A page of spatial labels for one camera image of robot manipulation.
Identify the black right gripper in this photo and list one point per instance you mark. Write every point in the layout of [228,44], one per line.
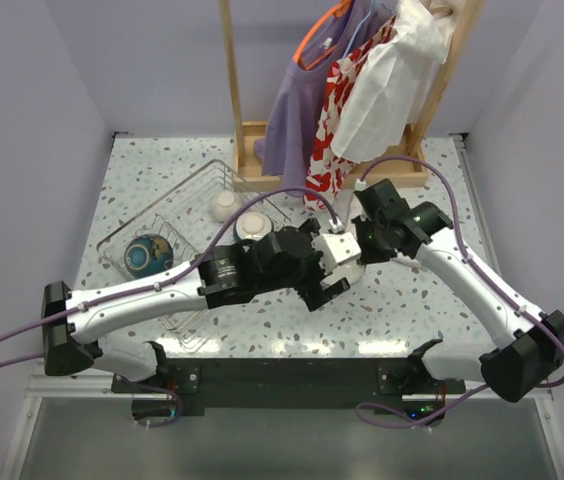
[362,222]

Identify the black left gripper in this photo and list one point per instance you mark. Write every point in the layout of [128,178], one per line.
[319,288]

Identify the teal and white bowl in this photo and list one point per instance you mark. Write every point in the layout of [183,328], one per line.
[252,226]

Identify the white ribbed bowl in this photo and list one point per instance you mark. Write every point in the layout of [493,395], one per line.
[352,272]

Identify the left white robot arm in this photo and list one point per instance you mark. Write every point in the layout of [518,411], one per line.
[82,328]

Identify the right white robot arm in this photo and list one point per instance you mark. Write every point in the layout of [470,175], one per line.
[529,343]

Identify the wooden clothes rack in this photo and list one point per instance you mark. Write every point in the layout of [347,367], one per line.
[403,173]

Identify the folded white cloth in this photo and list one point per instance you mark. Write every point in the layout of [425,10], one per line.
[348,207]

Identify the red white floral garment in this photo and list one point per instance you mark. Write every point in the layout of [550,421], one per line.
[329,145]

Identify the purple shirt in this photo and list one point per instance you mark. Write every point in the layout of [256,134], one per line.
[286,147]

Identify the white hanging garment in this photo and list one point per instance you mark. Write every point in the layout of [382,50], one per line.
[388,91]

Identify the blue floral bowl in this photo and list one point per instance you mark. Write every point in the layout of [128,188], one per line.
[148,255]

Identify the blue hanger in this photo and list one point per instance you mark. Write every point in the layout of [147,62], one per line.
[361,22]

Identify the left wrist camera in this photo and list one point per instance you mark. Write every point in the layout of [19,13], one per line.
[336,249]

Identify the wire dish rack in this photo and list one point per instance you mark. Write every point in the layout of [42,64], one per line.
[183,217]

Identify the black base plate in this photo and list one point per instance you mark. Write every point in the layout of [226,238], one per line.
[291,383]

